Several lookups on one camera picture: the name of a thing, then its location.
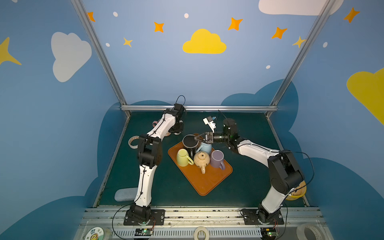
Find aluminium frame left post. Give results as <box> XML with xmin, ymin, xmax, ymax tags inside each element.
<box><xmin>71</xmin><ymin>0</ymin><xmax>127</xmax><ymax>107</ymax></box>

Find clear tape roll front right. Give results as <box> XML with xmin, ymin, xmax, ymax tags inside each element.
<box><xmin>296</xmin><ymin>222</ymin><xmax>324</xmax><ymax>240</ymax></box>

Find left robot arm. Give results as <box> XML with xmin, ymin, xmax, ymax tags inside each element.
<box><xmin>127</xmin><ymin>104</ymin><xmax>185</xmax><ymax>225</ymax></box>

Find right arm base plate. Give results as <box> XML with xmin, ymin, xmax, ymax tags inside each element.
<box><xmin>240</xmin><ymin>209</ymin><xmax>285</xmax><ymax>225</ymax></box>

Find grey sponge pad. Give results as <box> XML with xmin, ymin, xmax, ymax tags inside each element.
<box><xmin>114</xmin><ymin>188</ymin><xmax>138</xmax><ymax>202</ymax></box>

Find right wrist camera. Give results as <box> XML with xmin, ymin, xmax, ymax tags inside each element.
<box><xmin>203</xmin><ymin>116</ymin><xmax>216</xmax><ymax>133</ymax></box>

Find aluminium front rail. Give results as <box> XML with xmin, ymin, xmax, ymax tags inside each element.
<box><xmin>74</xmin><ymin>207</ymin><xmax>333</xmax><ymax>240</ymax></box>

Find aluminium frame right post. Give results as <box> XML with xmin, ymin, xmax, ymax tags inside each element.
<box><xmin>270</xmin><ymin>0</ymin><xmax>337</xmax><ymax>109</ymax></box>

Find aluminium frame back bar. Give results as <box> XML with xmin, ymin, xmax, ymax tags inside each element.
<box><xmin>121</xmin><ymin>105</ymin><xmax>278</xmax><ymax>112</ymax></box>

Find lavender mug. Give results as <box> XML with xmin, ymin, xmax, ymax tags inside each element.
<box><xmin>210</xmin><ymin>150</ymin><xmax>226</xmax><ymax>170</ymax></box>

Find black skull mug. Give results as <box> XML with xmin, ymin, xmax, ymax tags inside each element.
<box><xmin>182</xmin><ymin>135</ymin><xmax>199</xmax><ymax>159</ymax></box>

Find yellow plastic basket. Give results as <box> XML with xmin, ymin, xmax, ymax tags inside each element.
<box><xmin>286</xmin><ymin>181</ymin><xmax>307</xmax><ymax>201</ymax></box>

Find white tape roll front centre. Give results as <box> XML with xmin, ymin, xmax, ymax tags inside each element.
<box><xmin>193</xmin><ymin>227</ymin><xmax>210</xmax><ymax>240</ymax></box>

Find green label sticker roll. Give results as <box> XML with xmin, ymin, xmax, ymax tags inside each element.
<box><xmin>84</xmin><ymin>227</ymin><xmax>105</xmax><ymax>240</ymax></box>

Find aluminium frame post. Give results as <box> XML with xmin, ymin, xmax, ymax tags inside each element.
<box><xmin>270</xmin><ymin>0</ymin><xmax>337</xmax><ymax>109</ymax></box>
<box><xmin>71</xmin><ymin>0</ymin><xmax>127</xmax><ymax>107</ymax></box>

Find masking tape roll on table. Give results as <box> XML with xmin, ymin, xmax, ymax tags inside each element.
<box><xmin>128</xmin><ymin>136</ymin><xmax>139</xmax><ymax>149</ymax></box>

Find light blue mug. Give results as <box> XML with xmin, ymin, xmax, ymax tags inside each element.
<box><xmin>197</xmin><ymin>142</ymin><xmax>212</xmax><ymax>155</ymax></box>

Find light green mug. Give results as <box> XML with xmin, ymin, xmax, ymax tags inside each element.
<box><xmin>177</xmin><ymin>149</ymin><xmax>194</xmax><ymax>167</ymax></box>

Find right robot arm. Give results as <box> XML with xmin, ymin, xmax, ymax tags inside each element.
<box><xmin>195</xmin><ymin>117</ymin><xmax>305</xmax><ymax>223</ymax></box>

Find beige ceramic teapot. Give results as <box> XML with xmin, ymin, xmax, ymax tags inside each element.
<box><xmin>194</xmin><ymin>151</ymin><xmax>210</xmax><ymax>174</ymax></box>

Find orange plastic tray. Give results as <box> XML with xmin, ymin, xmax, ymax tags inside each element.
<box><xmin>168</xmin><ymin>141</ymin><xmax>233</xmax><ymax>196</ymax></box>

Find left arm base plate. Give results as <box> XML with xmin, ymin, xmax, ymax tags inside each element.
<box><xmin>123</xmin><ymin>209</ymin><xmax>166</xmax><ymax>226</ymax></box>

